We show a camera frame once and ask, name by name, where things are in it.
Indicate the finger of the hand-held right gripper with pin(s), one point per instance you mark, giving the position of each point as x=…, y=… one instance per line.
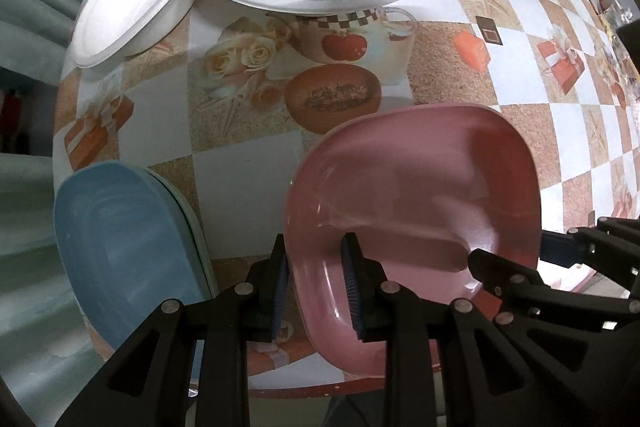
x=590, y=244
x=505, y=269

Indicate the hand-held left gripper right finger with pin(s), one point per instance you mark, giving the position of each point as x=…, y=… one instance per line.
x=350, y=288

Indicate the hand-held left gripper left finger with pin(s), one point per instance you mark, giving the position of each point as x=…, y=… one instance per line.
x=280, y=288

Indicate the pale green plastic plate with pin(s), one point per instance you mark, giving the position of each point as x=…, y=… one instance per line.
x=198, y=234

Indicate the pink plastic plate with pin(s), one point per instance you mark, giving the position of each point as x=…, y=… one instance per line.
x=415, y=187

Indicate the blue plastic plate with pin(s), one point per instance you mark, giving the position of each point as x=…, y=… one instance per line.
x=125, y=247

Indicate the printed checkered tablecloth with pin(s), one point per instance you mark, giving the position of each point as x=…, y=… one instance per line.
x=240, y=187

